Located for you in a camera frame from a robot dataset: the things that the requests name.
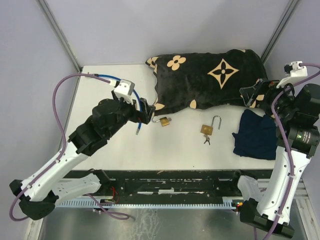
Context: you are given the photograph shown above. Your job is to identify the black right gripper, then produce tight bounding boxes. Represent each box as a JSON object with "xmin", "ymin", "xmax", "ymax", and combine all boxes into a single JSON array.
[{"xmin": 239, "ymin": 77, "xmax": 298, "ymax": 119}]

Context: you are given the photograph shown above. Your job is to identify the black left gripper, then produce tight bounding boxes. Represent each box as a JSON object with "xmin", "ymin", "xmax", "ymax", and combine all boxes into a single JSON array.
[{"xmin": 106, "ymin": 89, "xmax": 155, "ymax": 138}]

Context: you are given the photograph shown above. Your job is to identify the small brass padlock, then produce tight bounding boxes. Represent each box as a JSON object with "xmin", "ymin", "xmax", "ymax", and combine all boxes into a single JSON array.
[{"xmin": 151, "ymin": 116, "xmax": 172, "ymax": 127}]

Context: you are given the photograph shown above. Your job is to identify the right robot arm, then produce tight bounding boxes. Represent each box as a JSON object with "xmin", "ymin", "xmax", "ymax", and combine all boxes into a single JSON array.
[{"xmin": 229, "ymin": 79, "xmax": 320, "ymax": 239}]

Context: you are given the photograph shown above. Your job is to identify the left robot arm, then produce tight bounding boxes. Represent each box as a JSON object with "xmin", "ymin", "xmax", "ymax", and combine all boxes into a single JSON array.
[{"xmin": 9, "ymin": 98, "xmax": 155, "ymax": 220}]

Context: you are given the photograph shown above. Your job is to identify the black floral patterned blanket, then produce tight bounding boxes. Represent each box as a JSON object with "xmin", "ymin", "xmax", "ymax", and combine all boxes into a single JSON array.
[{"xmin": 145, "ymin": 49, "xmax": 267, "ymax": 116}]

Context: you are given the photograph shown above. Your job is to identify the dark blue cloth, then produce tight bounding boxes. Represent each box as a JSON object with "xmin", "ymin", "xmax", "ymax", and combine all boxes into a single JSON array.
[{"xmin": 232, "ymin": 109, "xmax": 277, "ymax": 161}]

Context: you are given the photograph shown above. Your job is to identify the large brass padlock with keys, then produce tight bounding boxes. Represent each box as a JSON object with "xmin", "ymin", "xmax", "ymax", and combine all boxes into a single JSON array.
[{"xmin": 200, "ymin": 115, "xmax": 222, "ymax": 146}]

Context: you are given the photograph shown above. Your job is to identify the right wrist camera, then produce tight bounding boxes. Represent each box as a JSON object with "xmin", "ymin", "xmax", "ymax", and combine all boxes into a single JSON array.
[{"xmin": 276, "ymin": 61, "xmax": 308, "ymax": 89}]

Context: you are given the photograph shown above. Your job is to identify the blue cable with plug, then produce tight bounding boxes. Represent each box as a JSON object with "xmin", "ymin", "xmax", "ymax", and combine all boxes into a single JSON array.
[{"xmin": 86, "ymin": 73, "xmax": 144, "ymax": 136}]

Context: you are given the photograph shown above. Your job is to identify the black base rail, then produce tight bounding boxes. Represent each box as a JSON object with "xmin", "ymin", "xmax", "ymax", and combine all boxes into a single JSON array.
[{"xmin": 63, "ymin": 169, "xmax": 272, "ymax": 203}]

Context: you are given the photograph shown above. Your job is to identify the right aluminium frame post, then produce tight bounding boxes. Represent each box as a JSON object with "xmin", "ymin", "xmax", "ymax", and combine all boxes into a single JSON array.
[{"xmin": 261, "ymin": 0, "xmax": 301, "ymax": 64}]

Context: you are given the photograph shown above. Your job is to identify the aluminium frame post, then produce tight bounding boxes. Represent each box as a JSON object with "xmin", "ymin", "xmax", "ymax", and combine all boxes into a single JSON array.
[
  {"xmin": 261, "ymin": 0, "xmax": 301, "ymax": 64},
  {"xmin": 36, "ymin": 0, "xmax": 83, "ymax": 73}
]

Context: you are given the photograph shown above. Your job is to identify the white slotted cable duct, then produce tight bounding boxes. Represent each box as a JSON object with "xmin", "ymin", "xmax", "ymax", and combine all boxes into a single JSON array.
[{"xmin": 54, "ymin": 196, "xmax": 238, "ymax": 208}]

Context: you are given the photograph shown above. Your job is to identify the left aluminium frame post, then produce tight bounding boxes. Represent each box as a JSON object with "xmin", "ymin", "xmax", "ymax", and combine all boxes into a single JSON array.
[{"xmin": 36, "ymin": 0, "xmax": 83, "ymax": 73}]

